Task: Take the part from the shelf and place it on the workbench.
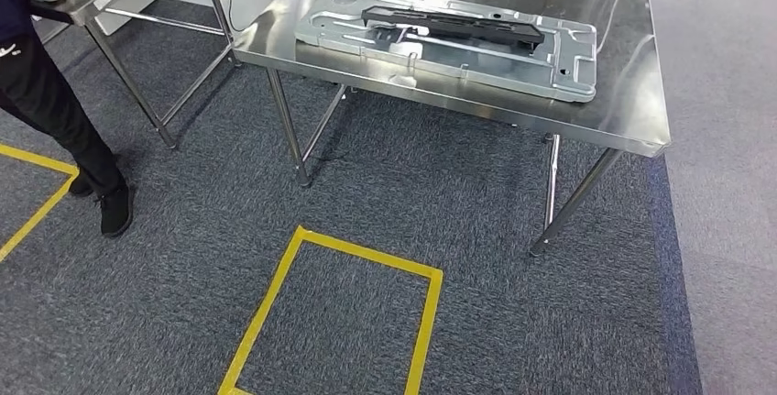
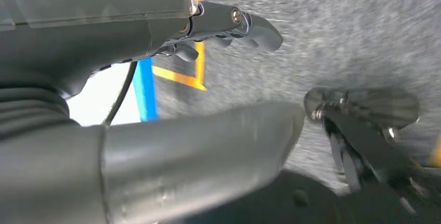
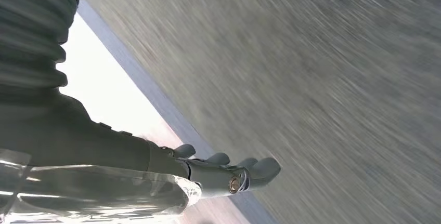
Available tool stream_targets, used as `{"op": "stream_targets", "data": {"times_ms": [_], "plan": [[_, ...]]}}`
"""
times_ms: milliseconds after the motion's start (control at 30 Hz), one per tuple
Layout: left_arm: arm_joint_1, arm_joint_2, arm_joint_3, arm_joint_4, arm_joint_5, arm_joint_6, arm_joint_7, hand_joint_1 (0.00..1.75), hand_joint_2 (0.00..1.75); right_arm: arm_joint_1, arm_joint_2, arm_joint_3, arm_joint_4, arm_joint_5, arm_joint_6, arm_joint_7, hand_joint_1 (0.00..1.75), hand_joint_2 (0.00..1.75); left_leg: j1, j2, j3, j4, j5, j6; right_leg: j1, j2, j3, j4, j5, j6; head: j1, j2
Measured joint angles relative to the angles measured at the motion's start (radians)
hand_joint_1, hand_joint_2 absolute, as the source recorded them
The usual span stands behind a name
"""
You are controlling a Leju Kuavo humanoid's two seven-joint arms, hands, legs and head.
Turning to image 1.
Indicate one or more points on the person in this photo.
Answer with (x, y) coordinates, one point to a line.
(48, 101)

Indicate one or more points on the stainless steel workbench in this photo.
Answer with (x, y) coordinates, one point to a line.
(607, 107)

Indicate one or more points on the black plastic plate bracket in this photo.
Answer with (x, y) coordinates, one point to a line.
(455, 25)

